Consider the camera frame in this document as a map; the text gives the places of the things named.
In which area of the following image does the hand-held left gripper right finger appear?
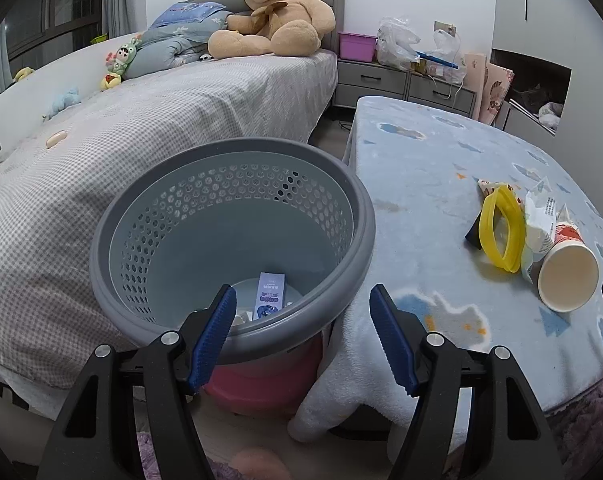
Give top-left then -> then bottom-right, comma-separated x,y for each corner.
370,284 -> 565,480

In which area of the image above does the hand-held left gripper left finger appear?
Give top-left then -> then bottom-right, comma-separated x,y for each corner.
37,284 -> 238,480

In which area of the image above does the red and white paper cup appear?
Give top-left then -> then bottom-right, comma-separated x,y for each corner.
537,220 -> 601,313

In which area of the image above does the small blue white box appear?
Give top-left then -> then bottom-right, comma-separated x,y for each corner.
251,271 -> 288,318

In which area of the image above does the teal and white packet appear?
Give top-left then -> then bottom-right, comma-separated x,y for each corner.
520,177 -> 575,286

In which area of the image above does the grey perforated plastic basket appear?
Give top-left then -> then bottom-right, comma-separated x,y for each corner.
90,136 -> 377,367

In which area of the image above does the yellow round lid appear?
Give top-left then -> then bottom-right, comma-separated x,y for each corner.
481,185 -> 527,273

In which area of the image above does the red and cream snack wrapper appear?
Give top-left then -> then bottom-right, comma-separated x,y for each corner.
477,177 -> 525,206

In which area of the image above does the pink plastic stool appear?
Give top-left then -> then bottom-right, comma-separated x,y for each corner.
201,337 -> 325,416

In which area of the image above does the purple fluffy rug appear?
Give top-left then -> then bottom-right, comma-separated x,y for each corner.
131,375 -> 603,480

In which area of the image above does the table with blue cloth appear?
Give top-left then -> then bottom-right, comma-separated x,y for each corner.
287,95 -> 603,443

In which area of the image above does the white cloth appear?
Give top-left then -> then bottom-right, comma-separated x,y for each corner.
538,102 -> 565,128

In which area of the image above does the dark grey bundle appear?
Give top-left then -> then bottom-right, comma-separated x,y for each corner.
510,85 -> 549,111

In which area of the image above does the pink printed board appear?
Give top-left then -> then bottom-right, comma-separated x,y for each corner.
484,62 -> 515,126

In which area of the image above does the grey checked bed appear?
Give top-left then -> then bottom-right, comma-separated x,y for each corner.
0,50 -> 339,421

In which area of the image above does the grey nightstand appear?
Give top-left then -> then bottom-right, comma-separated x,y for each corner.
334,57 -> 409,110
406,71 -> 477,121

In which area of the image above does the light blue plush toy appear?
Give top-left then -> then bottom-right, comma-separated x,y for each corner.
42,87 -> 81,121

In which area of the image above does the blue stick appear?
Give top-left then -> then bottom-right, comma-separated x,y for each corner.
415,50 -> 459,70

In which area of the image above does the white wardrobe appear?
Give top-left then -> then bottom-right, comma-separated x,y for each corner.
491,0 -> 603,181

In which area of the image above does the blue flowered quilt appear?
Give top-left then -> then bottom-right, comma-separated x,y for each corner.
124,25 -> 232,81

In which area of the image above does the clear plastic bag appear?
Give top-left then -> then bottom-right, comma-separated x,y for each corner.
376,16 -> 422,70
426,29 -> 468,85

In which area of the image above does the green plush doll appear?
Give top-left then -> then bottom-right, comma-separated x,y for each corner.
105,37 -> 142,73

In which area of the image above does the purple storage box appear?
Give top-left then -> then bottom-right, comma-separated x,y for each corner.
337,31 -> 379,63

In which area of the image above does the blue printed pillow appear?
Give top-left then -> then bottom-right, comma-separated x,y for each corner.
148,1 -> 229,30

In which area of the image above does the large tan teddy bear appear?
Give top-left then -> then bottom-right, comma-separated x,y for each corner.
207,0 -> 337,58

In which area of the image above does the dark window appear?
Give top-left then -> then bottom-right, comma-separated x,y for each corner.
0,0 -> 107,106

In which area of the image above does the white cable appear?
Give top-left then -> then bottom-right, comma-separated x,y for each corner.
429,30 -> 467,111

